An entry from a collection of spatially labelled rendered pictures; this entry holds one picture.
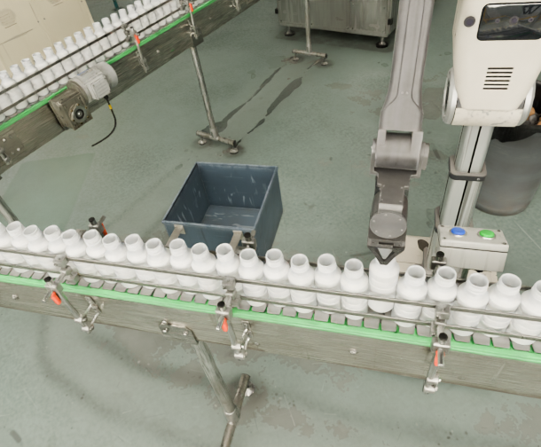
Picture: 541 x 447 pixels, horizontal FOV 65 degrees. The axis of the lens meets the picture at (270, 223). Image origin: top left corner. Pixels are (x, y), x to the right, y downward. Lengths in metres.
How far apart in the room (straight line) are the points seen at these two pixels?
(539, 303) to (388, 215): 0.39
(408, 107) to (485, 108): 0.66
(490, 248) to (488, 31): 0.52
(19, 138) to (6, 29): 2.61
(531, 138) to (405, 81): 1.77
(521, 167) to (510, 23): 1.39
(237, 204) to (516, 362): 1.08
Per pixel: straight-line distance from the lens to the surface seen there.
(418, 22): 0.69
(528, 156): 2.50
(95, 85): 2.25
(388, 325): 1.02
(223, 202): 1.70
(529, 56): 1.28
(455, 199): 1.58
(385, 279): 0.89
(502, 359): 1.06
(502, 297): 0.95
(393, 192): 0.69
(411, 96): 0.69
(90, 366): 2.38
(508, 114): 1.36
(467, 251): 1.05
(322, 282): 0.93
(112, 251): 1.10
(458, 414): 2.06
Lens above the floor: 1.87
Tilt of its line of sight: 45 degrees down
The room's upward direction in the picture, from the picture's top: 10 degrees counter-clockwise
